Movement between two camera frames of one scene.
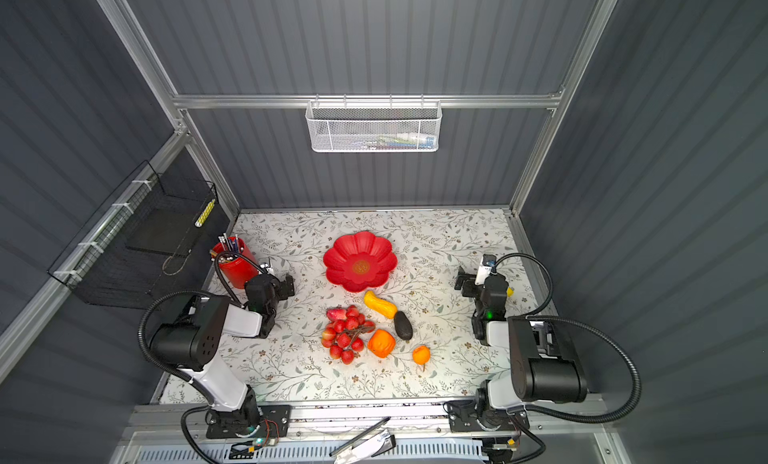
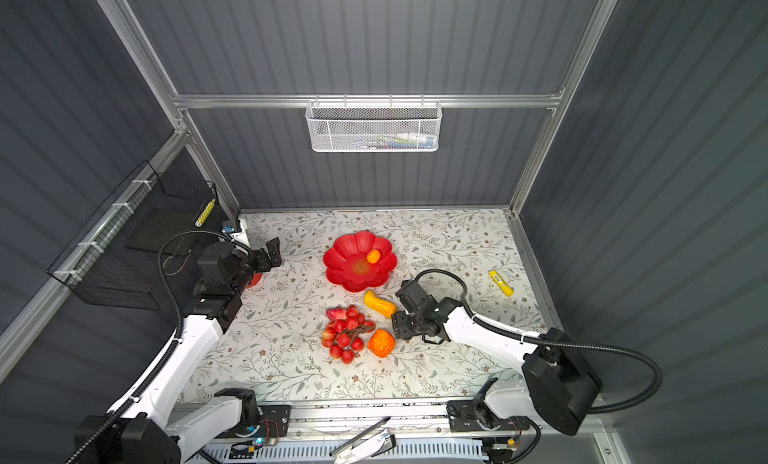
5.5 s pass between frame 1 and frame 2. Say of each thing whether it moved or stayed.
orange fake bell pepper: stayed
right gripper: moved
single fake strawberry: stayed
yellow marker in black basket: stayed
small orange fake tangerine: moved
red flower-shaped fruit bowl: stayed
